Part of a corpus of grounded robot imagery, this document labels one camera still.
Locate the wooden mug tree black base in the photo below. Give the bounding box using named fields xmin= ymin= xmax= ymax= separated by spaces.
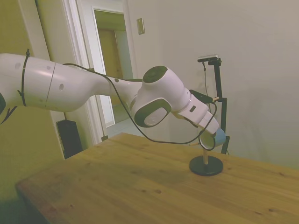
xmin=188 ymin=96 xmax=224 ymax=176

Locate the thin exterior camera cable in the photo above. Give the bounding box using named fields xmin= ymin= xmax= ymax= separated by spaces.
xmin=202 ymin=61 xmax=210 ymax=97

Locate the black camera stand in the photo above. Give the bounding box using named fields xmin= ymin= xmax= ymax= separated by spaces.
xmin=207 ymin=59 xmax=231 ymax=155

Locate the white door frame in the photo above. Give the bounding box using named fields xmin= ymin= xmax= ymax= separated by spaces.
xmin=59 ymin=0 xmax=147 ymax=146

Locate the metal wall switch plate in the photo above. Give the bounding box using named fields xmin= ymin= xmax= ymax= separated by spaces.
xmin=136 ymin=17 xmax=146 ymax=36

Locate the wooden hallway door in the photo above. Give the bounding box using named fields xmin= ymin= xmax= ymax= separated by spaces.
xmin=97 ymin=28 xmax=125 ymax=80

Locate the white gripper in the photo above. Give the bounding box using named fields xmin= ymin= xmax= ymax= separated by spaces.
xmin=172 ymin=96 xmax=221 ymax=136

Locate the grey exterior camera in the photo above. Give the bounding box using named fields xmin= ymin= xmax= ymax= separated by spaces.
xmin=197 ymin=54 xmax=221 ymax=63

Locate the cream closet door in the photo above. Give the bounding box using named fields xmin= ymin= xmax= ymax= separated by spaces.
xmin=0 ymin=0 xmax=68 ymax=164

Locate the blue enamel mug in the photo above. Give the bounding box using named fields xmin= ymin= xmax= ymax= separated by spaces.
xmin=198 ymin=129 xmax=227 ymax=151

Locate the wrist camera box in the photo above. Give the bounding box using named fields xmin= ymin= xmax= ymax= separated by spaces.
xmin=189 ymin=89 xmax=214 ymax=104

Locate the black cable strap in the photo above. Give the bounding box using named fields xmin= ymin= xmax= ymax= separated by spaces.
xmin=17 ymin=49 xmax=30 ymax=107

